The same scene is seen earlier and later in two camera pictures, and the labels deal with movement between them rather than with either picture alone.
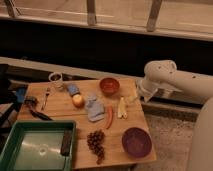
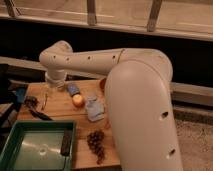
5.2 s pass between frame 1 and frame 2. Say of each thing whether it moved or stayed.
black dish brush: stayed
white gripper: moved
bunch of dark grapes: stayed
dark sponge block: stayed
